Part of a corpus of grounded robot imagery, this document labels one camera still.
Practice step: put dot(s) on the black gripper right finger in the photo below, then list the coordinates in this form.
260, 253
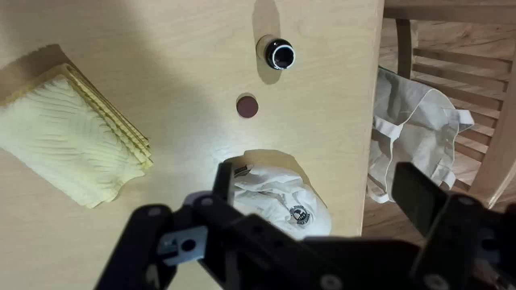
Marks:
458, 232

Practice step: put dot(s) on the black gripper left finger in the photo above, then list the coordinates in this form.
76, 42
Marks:
157, 240

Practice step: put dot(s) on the yellow towel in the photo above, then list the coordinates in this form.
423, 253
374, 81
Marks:
60, 126

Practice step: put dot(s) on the white crumpled cloth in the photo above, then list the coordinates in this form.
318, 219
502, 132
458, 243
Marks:
273, 185

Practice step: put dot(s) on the white tote bag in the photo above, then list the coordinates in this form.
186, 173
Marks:
412, 123

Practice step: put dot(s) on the dark red bottle cap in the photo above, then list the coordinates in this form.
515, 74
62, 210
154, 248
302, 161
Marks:
247, 106

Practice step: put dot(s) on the near wooden chair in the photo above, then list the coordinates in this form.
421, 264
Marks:
486, 84

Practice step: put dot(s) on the small dark bottle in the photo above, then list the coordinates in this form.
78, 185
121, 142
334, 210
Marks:
276, 52

